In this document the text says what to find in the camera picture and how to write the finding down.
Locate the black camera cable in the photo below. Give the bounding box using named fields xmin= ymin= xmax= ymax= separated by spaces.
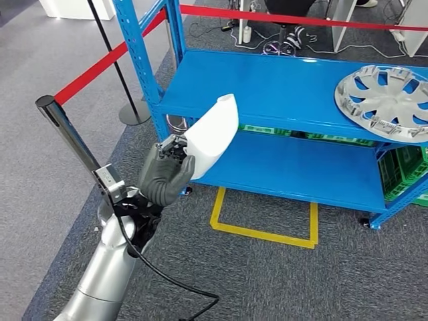
xmin=115 ymin=211 xmax=220 ymax=321

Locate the green plastic crate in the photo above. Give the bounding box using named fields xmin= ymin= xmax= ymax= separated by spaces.
xmin=377 ymin=145 xmax=428 ymax=208
xmin=303 ymin=131 xmax=377 ymax=148
xmin=238 ymin=124 xmax=302 ymax=136

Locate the white power strip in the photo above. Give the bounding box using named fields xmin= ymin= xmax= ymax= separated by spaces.
xmin=389 ymin=27 xmax=408 ymax=44

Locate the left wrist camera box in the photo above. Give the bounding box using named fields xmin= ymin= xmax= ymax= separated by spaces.
xmin=92 ymin=163 xmax=128 ymax=206

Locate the white desk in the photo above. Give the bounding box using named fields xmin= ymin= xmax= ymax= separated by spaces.
xmin=399 ymin=0 xmax=428 ymax=58
xmin=237 ymin=0 xmax=359 ymax=54

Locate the red barrier belt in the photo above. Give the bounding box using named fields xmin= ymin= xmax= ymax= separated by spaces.
xmin=180 ymin=3 xmax=428 ymax=33
xmin=53 ymin=7 xmax=167 ymax=107

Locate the black stanchion post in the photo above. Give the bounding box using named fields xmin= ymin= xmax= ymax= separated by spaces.
xmin=86 ymin=0 xmax=152 ymax=126

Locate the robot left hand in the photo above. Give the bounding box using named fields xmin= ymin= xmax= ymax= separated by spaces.
xmin=137 ymin=134 xmax=196 ymax=208

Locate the blue metal shelf rack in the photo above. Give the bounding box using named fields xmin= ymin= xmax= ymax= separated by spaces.
xmin=112 ymin=0 xmax=428 ymax=231

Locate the white plastic car part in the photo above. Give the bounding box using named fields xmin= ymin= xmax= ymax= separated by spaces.
xmin=183 ymin=93 xmax=240 ymax=181

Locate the white display plinth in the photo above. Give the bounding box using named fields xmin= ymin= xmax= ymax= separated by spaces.
xmin=38 ymin=0 xmax=116 ymax=21

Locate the silver wheel hubcap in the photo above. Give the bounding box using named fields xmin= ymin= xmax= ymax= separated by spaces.
xmin=334 ymin=64 xmax=428 ymax=144

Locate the white floor cable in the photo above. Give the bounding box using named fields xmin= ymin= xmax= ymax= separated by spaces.
xmin=229 ymin=26 xmax=408 ymax=60

